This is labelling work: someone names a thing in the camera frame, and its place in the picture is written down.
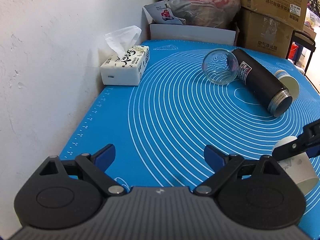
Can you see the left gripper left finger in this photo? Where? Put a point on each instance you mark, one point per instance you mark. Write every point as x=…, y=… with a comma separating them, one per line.
x=93, y=169

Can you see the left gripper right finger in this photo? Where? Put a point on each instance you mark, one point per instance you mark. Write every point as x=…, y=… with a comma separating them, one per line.
x=224, y=166

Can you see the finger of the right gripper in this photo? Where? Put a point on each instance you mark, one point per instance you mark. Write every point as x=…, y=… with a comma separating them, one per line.
x=312, y=127
x=289, y=149

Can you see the white calligraphy paper cup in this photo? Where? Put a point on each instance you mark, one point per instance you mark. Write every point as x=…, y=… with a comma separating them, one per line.
x=299, y=168

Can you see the blue white paper cup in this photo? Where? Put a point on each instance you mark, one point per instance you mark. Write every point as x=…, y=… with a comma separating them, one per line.
x=289, y=82

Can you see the clear glass cup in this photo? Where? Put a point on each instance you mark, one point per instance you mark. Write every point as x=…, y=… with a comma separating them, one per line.
x=220, y=66

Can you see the blue silicone baking mat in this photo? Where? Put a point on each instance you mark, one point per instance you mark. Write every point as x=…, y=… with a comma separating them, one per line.
x=161, y=127

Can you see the black thermos bottle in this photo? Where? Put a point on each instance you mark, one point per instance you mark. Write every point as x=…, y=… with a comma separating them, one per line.
x=269, y=91

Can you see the white tissue box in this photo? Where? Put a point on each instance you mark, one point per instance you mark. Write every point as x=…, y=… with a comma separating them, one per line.
x=126, y=65

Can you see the black metal cart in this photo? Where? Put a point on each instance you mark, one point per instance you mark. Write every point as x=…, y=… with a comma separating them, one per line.
x=304, y=40

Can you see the lower cardboard box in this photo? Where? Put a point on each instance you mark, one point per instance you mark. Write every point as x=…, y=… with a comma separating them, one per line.
x=261, y=33

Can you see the white open box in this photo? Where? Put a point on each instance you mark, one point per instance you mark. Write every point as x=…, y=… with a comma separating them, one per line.
x=192, y=33

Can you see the white card with red print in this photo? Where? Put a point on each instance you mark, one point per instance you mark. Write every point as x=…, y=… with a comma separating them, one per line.
x=162, y=14

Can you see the clear plastic bag red contents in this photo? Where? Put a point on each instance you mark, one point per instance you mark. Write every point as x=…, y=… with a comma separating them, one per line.
x=205, y=13

